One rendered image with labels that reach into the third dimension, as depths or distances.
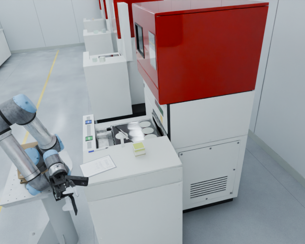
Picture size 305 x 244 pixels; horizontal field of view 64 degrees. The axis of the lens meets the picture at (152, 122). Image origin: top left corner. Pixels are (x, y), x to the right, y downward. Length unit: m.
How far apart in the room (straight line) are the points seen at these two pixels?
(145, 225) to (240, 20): 1.52
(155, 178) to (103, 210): 0.40
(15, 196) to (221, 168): 1.61
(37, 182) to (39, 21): 8.64
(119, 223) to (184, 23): 1.37
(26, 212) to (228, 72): 2.36
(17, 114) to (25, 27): 8.60
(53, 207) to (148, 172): 0.87
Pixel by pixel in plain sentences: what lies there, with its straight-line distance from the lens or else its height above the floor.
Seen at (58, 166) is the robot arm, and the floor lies 1.22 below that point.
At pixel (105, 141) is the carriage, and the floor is 0.88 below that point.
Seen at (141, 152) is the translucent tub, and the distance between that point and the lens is 1.63.
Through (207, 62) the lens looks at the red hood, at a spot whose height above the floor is 1.48.
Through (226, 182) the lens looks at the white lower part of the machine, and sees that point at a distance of 2.42.
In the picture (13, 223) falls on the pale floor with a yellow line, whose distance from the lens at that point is 2.91.
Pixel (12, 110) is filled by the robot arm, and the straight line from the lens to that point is 1.36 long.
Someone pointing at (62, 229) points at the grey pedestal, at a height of 0.27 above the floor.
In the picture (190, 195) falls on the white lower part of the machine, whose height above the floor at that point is 0.26.
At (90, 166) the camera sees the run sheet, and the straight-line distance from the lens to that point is 1.64.
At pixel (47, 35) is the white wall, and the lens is 9.82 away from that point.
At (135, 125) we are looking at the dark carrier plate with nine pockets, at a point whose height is 0.90.
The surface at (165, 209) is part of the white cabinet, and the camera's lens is 1.82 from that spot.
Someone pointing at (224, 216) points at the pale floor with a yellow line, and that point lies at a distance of 2.58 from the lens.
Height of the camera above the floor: 1.99
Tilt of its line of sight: 31 degrees down
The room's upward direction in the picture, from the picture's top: 4 degrees counter-clockwise
